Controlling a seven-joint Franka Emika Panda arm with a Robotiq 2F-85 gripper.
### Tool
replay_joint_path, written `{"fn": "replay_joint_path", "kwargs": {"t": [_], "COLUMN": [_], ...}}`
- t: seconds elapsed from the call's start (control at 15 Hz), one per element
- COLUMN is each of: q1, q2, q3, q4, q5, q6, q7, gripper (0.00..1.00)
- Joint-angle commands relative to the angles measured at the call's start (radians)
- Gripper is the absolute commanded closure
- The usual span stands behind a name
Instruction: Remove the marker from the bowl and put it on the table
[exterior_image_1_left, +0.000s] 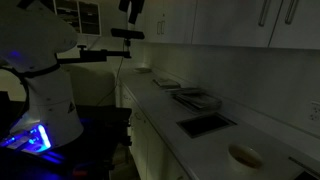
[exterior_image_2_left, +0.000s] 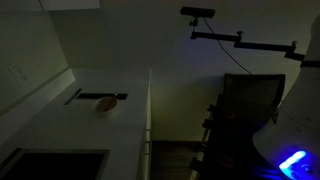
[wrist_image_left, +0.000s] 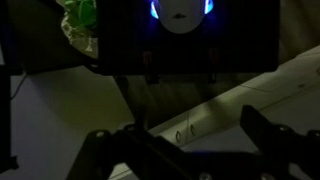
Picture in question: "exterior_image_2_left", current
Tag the red marker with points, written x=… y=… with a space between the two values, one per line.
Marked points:
x=111 y=102

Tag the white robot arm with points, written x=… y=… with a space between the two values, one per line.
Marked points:
x=290 y=141

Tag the white bowl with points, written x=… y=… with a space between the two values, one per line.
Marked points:
x=100 y=104

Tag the black mesh chair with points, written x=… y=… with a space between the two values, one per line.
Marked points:
x=227 y=151

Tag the large dark sink opening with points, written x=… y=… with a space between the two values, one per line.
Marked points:
x=54 y=164

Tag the black articulated camera mount arm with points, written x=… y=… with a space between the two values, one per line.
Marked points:
x=289 y=50

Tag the black camera on mount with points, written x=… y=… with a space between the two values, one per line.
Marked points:
x=197 y=12

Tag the white wall power outlet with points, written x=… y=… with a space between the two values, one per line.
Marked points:
x=19 y=73

